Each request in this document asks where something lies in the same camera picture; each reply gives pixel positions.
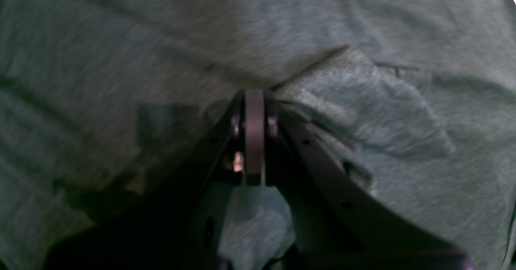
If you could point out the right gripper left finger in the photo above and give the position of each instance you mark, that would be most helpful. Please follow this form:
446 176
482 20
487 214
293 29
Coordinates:
178 226

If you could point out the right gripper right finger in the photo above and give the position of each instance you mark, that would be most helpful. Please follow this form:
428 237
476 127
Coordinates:
338 226

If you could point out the dark green t-shirt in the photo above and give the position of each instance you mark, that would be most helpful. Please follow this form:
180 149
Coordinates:
415 99

